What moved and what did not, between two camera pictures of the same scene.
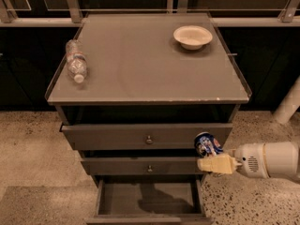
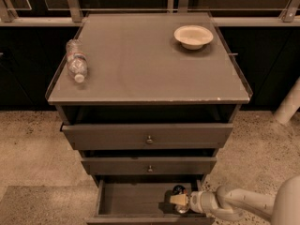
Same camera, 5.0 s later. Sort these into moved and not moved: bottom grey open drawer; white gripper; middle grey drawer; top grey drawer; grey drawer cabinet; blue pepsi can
Moved: white gripper; blue pepsi can
Not moved: grey drawer cabinet; middle grey drawer; top grey drawer; bottom grey open drawer
